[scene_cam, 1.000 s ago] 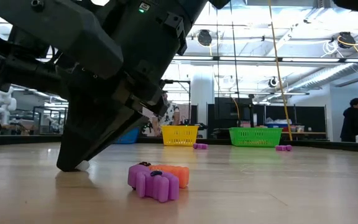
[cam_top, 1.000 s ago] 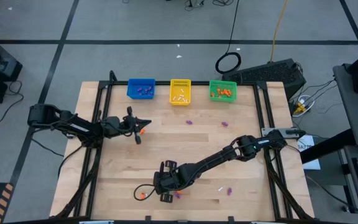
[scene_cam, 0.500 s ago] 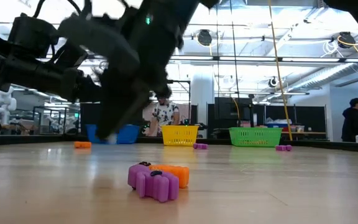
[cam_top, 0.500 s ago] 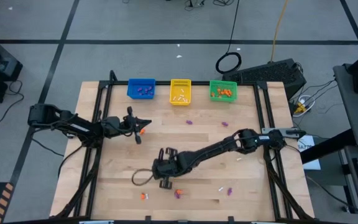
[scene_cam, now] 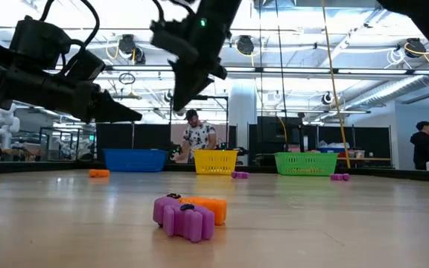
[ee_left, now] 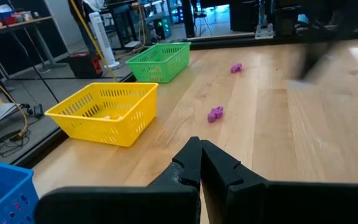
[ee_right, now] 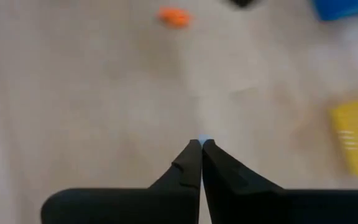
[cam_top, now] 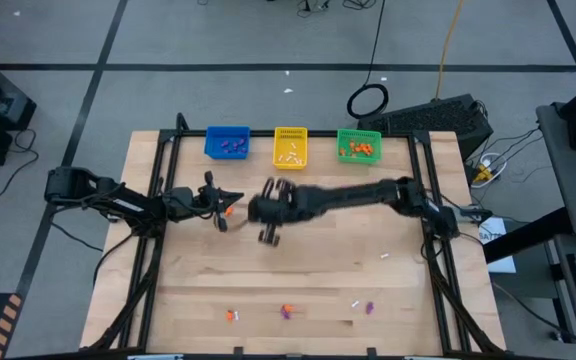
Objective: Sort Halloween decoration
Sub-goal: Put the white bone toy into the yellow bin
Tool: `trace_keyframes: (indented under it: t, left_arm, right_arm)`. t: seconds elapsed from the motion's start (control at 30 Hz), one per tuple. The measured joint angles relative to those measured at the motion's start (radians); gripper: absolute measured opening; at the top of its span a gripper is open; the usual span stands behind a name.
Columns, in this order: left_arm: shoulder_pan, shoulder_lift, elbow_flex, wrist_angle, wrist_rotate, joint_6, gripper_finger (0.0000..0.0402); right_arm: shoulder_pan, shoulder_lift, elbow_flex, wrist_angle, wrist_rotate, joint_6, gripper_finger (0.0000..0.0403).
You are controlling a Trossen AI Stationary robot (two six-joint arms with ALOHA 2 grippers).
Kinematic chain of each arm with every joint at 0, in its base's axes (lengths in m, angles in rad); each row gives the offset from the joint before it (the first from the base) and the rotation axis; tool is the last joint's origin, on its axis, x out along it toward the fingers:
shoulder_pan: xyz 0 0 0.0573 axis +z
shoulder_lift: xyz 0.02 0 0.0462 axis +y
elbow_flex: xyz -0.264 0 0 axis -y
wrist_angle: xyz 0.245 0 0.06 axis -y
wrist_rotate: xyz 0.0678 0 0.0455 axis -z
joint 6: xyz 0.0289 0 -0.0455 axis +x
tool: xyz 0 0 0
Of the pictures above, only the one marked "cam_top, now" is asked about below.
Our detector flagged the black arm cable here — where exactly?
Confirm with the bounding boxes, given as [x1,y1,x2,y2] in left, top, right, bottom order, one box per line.
[414,234,445,262]
[50,219,137,289]

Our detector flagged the black desk beam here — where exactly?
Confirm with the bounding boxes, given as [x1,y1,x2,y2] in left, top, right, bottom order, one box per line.
[482,206,572,265]

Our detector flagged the black floor cable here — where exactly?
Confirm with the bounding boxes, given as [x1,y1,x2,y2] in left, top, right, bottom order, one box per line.
[0,128,40,199]
[490,279,576,354]

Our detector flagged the blue plastic basket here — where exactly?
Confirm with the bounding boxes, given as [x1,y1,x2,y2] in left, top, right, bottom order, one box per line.
[203,125,252,161]

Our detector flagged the yellow extension cable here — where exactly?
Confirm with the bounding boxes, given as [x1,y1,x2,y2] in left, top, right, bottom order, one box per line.
[433,0,465,100]

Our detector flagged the grey side table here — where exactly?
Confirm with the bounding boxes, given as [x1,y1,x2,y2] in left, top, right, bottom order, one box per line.
[535,102,576,239]

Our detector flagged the white cable coil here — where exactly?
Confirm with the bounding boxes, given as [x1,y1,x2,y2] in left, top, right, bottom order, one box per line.
[469,151,508,190]

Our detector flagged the black desk cables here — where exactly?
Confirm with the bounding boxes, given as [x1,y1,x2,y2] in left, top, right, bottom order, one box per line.
[467,127,544,174]

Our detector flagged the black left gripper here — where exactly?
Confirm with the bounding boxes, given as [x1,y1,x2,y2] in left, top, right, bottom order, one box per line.
[162,171,244,233]

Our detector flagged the white paper sheet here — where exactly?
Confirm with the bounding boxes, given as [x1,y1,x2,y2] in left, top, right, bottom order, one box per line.
[477,218,518,274]

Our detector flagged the yellow plastic basket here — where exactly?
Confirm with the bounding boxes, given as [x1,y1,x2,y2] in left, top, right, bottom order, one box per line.
[272,126,309,171]

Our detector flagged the black coiled cable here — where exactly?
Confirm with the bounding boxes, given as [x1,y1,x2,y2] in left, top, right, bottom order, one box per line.
[345,0,390,120]

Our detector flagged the black cable bundle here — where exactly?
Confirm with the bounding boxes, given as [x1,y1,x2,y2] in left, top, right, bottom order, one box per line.
[295,0,382,14]

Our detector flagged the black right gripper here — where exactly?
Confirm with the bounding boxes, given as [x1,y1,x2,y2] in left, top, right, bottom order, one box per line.
[247,177,319,247]

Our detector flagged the green plastic basket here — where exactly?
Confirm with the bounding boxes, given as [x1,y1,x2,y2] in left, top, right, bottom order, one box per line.
[336,128,384,165]

